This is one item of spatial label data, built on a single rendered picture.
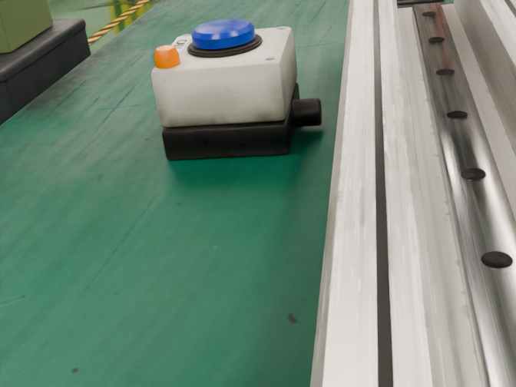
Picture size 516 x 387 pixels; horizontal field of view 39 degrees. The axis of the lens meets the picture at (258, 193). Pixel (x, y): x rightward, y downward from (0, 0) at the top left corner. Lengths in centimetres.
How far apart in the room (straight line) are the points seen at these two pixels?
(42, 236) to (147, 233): 6
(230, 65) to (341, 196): 23
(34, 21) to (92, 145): 36
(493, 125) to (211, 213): 15
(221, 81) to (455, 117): 16
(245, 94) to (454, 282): 23
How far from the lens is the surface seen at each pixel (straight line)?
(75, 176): 48
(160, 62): 45
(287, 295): 33
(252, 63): 44
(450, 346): 23
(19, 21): 84
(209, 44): 46
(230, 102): 45
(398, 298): 18
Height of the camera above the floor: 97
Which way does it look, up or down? 27 degrees down
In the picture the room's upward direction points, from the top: 7 degrees counter-clockwise
